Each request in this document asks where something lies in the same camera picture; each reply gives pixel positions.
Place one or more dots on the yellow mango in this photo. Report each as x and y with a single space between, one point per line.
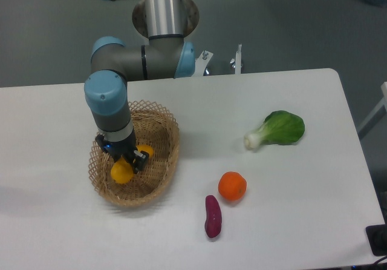
122 172

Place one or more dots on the black device at table edge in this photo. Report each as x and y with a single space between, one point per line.
376 235

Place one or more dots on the green bok choy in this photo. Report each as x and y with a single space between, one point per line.
279 127

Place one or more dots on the orange fruit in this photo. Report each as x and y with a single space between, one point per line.
232 186

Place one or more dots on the woven wicker basket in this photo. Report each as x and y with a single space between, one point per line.
157 127

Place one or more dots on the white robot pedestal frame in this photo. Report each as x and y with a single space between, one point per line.
203 61

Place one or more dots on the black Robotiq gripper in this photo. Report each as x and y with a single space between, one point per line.
125 148

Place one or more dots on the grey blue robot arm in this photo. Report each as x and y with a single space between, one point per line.
113 65

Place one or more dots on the white frame at right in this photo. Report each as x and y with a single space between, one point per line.
374 116

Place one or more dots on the purple sweet potato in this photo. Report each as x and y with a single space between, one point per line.
213 221

